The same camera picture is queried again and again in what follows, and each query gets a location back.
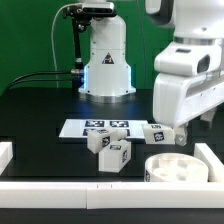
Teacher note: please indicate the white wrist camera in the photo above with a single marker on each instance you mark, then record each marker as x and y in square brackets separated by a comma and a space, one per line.
[188, 60]

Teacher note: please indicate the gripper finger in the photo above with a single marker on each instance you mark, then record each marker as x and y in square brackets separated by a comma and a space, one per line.
[181, 135]
[207, 118]

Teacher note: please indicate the white marker sheet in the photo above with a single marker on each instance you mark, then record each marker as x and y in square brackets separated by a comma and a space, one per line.
[78, 128]

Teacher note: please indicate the white round stool seat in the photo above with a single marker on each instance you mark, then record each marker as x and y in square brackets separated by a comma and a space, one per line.
[175, 167]

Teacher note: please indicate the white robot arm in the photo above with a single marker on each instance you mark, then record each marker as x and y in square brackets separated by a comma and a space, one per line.
[195, 22]

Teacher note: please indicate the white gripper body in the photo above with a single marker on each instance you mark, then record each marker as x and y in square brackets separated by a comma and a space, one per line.
[179, 99]

